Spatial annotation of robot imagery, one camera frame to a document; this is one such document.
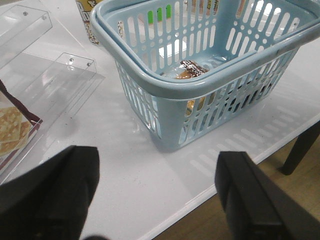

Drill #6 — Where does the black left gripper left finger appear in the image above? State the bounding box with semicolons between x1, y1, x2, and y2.
0;145;100;240

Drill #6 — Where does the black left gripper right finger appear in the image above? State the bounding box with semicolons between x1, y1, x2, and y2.
215;151;320;240

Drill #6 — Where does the black tissue pack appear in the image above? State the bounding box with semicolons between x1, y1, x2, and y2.
218;82;275;119

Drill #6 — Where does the clear acrylic left shelf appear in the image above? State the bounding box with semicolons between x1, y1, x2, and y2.
0;0;103;183

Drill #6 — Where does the light blue plastic basket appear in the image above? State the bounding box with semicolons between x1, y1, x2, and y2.
90;0;320;150

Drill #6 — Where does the packaged bread clear wrapper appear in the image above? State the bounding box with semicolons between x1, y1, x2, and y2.
160;60;210;80

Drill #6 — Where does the brown cracker package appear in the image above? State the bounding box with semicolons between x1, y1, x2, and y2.
0;82;43;173

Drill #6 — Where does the black table leg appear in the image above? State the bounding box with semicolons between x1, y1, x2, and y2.
281;121;320;176

